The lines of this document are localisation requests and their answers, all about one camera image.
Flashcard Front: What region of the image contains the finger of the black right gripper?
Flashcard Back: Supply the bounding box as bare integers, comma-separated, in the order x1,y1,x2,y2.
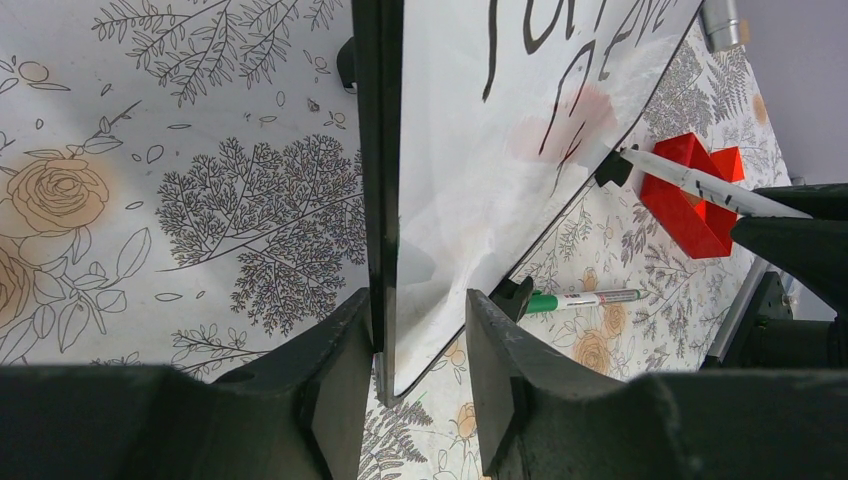
731,183,847,312

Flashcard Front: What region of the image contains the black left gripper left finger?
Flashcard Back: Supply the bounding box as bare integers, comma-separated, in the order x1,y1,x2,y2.
1,289,372,479

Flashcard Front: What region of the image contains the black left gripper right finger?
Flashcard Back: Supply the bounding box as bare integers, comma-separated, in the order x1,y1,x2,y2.
466,290,847,479

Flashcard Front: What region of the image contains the black capped whiteboard marker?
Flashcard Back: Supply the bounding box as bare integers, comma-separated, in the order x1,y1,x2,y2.
619,148,812,219

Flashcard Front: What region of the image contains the small black-framed whiteboard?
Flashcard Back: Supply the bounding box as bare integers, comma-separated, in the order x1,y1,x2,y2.
346,1,701,407

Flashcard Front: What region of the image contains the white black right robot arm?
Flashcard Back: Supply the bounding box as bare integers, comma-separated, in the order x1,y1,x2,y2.
702,183,847,369

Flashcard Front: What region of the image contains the green capped marker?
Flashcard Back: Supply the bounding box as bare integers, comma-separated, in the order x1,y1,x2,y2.
525,289,644,314

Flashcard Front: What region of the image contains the red plastic box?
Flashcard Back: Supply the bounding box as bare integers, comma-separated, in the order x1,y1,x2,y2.
640,133,738,259

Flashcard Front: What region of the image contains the red plastic triangle piece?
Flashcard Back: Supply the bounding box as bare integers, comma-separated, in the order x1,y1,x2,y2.
710,146,745,183

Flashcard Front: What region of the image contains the floral table mat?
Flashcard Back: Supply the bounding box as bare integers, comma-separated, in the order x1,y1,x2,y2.
1,1,790,479

